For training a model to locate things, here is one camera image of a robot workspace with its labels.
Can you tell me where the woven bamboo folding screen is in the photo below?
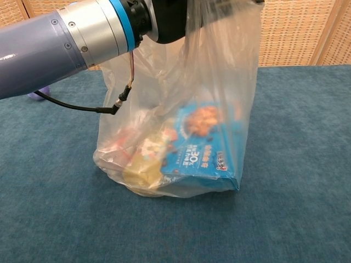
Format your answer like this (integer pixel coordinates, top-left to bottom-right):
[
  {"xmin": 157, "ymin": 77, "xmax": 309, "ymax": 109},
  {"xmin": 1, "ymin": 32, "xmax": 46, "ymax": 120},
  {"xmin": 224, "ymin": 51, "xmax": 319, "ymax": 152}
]
[{"xmin": 0, "ymin": 0, "xmax": 351, "ymax": 72}]

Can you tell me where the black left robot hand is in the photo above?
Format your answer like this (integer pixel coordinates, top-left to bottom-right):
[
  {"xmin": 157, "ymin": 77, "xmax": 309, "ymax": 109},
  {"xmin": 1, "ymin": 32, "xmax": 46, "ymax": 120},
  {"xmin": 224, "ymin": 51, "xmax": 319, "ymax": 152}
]
[{"xmin": 142, "ymin": 0, "xmax": 265, "ymax": 45}]

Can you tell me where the yellow snack packet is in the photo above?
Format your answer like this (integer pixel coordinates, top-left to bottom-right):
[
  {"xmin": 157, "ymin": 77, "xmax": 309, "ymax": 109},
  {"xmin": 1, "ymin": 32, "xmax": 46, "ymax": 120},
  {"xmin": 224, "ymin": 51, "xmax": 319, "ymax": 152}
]
[{"xmin": 122, "ymin": 136, "xmax": 171, "ymax": 197}]

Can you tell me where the purple ball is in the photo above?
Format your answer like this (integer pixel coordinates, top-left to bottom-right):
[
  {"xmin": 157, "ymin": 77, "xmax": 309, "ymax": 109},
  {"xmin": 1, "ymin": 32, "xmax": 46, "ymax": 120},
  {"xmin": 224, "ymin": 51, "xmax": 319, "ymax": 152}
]
[{"xmin": 27, "ymin": 84, "xmax": 52, "ymax": 102}]

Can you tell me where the red white snack packet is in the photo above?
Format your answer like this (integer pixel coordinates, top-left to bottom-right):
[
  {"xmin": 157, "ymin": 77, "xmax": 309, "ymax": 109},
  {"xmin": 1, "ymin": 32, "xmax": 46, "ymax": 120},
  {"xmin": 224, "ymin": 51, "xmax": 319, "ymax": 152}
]
[{"xmin": 109, "ymin": 127, "xmax": 142, "ymax": 154}]

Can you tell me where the teal table cloth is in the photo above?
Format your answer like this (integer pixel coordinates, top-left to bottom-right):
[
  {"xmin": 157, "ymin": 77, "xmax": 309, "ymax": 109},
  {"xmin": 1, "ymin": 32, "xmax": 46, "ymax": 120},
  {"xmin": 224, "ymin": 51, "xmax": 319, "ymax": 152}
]
[{"xmin": 0, "ymin": 65, "xmax": 351, "ymax": 263}]

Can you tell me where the blue cookie box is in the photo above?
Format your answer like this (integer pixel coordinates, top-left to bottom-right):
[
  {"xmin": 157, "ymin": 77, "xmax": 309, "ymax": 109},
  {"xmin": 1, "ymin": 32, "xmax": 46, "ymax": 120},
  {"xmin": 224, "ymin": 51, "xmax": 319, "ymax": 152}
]
[{"xmin": 160, "ymin": 102, "xmax": 241, "ymax": 192}]

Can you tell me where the clear plastic shopping bag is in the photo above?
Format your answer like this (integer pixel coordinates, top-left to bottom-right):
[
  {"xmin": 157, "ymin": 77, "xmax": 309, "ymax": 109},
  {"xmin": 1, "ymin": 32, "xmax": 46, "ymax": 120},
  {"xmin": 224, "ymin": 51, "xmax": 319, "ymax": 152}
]
[{"xmin": 92, "ymin": 0, "xmax": 264, "ymax": 198}]

